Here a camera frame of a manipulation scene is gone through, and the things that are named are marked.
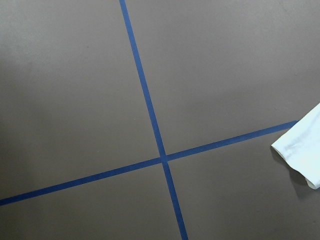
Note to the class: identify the cream long-sleeve cat shirt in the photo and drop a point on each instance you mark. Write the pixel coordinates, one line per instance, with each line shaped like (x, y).
(300, 147)

